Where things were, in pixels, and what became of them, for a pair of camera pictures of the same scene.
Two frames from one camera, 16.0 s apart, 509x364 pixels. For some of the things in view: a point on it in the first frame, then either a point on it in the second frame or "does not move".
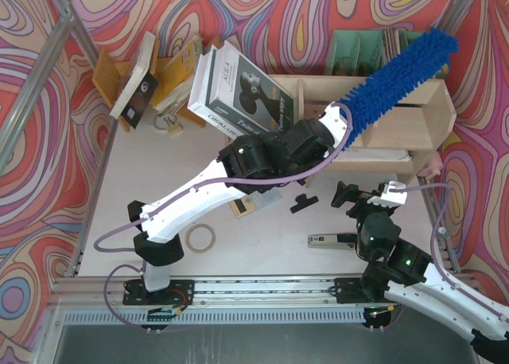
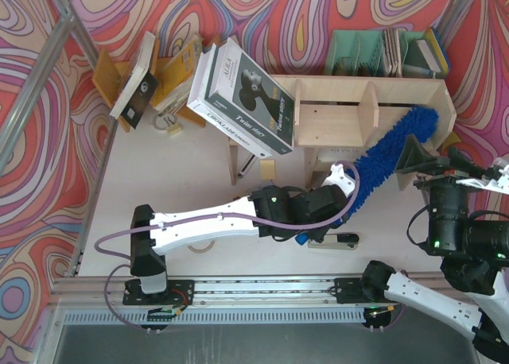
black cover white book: (140, 87) does not move
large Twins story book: (242, 93) does not move
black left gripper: (322, 135) → (332, 197)
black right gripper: (359, 196) → (444, 173)
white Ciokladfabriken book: (223, 122) does not move
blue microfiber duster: (429, 57) → (377, 164)
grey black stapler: (339, 241) does not move
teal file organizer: (360, 52) does not move
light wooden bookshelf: (402, 141) does not move
